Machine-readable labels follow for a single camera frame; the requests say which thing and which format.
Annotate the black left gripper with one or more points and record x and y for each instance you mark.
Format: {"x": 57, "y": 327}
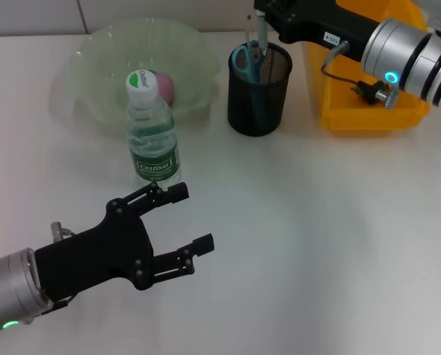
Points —
{"x": 94, "y": 255}

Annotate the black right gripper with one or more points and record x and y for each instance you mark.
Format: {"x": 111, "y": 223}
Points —
{"x": 316, "y": 22}

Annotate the silver white pen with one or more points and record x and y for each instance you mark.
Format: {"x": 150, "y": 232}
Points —
{"x": 262, "y": 35}

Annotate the clear plastic ruler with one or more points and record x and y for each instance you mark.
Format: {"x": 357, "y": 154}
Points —
{"x": 248, "y": 33}

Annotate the clear green-label water bottle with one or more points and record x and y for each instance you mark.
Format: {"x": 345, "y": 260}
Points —
{"x": 150, "y": 129}

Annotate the pink toy peach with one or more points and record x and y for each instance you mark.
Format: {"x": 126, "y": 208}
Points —
{"x": 165, "y": 87}

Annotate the green plastic wrapper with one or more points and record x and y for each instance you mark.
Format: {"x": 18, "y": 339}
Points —
{"x": 366, "y": 94}

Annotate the black mesh pen holder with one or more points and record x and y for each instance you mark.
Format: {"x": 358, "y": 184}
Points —
{"x": 272, "y": 107}

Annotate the translucent green fruit plate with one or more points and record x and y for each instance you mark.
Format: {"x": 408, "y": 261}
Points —
{"x": 94, "y": 74}

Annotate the yellow plastic bin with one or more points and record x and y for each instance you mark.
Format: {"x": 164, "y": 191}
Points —
{"x": 353, "y": 111}

